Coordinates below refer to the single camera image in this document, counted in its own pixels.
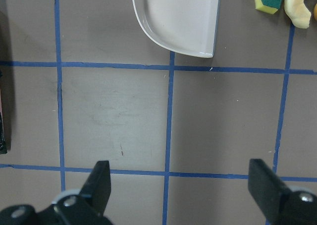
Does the pale yellow curved peel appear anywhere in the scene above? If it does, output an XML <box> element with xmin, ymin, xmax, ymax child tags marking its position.
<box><xmin>284</xmin><ymin>0</ymin><xmax>312</xmax><ymax>29</ymax></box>

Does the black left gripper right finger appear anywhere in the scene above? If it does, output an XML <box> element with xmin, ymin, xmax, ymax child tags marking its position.
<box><xmin>248</xmin><ymin>159</ymin><xmax>317</xmax><ymax>225</ymax></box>

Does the black trash bag bin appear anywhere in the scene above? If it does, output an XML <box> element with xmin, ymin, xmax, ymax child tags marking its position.
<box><xmin>0</xmin><ymin>9</ymin><xmax>11</xmax><ymax>155</ymax></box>

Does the orange yellow potato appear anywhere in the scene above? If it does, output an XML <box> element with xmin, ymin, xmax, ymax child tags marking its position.
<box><xmin>313</xmin><ymin>5</ymin><xmax>317</xmax><ymax>21</ymax></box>

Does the beige plastic dustpan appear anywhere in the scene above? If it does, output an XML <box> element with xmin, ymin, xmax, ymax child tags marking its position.
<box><xmin>132</xmin><ymin>0</ymin><xmax>220</xmax><ymax>58</ymax></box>

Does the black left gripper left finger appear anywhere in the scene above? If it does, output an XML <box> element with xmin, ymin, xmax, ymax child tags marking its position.
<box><xmin>53</xmin><ymin>161</ymin><xmax>111</xmax><ymax>225</ymax></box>

